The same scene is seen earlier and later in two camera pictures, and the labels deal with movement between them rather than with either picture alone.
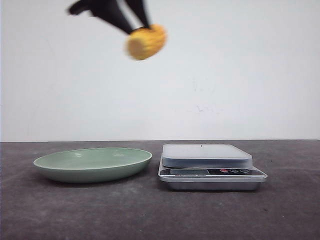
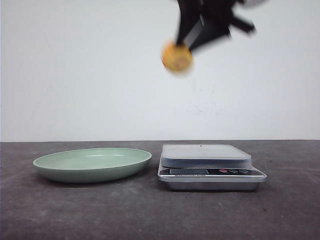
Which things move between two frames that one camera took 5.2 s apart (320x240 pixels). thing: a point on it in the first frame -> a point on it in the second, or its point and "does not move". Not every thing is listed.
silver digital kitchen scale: [208, 167] does not move
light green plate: [91, 165] does not move
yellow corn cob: [142, 43] -> [175, 57]
